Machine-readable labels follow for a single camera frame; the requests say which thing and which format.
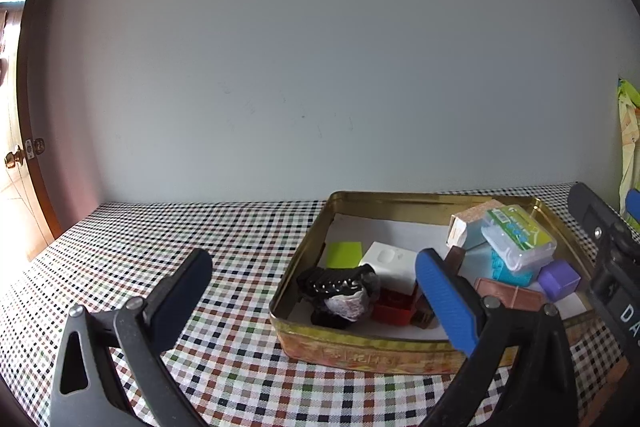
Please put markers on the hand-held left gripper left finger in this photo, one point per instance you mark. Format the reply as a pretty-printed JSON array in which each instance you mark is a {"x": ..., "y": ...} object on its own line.
[{"x": 180, "y": 302}]

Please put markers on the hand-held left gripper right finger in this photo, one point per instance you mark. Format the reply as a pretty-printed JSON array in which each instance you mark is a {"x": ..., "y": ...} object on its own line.
[{"x": 447, "y": 302}]

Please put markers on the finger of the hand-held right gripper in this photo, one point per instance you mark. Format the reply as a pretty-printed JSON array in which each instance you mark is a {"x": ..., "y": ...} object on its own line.
[
  {"x": 587, "y": 212},
  {"x": 634, "y": 207}
]

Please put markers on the brown and gold small box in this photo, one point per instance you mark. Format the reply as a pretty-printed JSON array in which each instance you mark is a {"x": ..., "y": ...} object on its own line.
[{"x": 422, "y": 313}]

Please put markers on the dark brown wooden block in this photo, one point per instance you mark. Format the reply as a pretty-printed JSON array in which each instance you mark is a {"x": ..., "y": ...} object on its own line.
[{"x": 456, "y": 262}]

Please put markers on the light blue box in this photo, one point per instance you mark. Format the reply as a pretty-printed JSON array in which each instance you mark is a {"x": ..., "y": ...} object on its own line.
[{"x": 475, "y": 259}]

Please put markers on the red small box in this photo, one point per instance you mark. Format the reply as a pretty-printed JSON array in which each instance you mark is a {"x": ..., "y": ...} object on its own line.
[{"x": 392, "y": 304}]

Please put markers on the pinkish brown box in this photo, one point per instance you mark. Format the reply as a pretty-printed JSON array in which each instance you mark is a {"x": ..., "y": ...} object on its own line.
[{"x": 505, "y": 291}]

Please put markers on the teal plastic box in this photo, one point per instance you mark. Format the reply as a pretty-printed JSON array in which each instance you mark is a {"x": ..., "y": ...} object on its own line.
[{"x": 510, "y": 276}]

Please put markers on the purple cube box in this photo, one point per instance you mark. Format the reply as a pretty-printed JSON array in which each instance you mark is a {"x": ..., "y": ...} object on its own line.
[{"x": 557, "y": 279}]

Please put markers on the clear green-label floss box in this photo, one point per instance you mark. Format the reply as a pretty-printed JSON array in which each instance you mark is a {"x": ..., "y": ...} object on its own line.
[{"x": 520, "y": 232}]

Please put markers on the white charger adapter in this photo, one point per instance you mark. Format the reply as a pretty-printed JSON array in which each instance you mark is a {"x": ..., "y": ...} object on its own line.
[{"x": 387, "y": 262}]

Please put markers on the tan and teal carton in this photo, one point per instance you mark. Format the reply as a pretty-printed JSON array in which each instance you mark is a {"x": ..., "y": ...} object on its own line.
[{"x": 477, "y": 213}]

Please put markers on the gold metal tin box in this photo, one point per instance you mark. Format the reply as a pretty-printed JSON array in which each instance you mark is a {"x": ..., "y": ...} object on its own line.
[{"x": 350, "y": 352}]

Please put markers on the lime green small box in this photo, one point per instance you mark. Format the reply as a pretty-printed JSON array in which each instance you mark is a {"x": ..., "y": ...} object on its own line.
[{"x": 344, "y": 254}]

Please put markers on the green yellow printed cloth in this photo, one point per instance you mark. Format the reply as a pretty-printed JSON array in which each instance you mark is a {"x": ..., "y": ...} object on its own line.
[{"x": 630, "y": 132}]

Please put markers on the checkered tablecloth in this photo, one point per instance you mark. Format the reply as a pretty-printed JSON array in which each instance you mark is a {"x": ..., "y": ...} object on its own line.
[{"x": 200, "y": 227}]

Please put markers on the brown wooden door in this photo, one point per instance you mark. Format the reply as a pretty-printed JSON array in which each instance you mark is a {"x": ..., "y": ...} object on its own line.
[{"x": 42, "y": 207}]

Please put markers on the metal door latch plate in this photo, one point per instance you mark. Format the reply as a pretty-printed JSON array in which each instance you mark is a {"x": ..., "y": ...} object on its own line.
[{"x": 36, "y": 147}]

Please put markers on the brass door knob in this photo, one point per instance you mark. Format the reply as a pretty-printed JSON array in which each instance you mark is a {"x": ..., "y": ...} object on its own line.
[{"x": 12, "y": 158}]

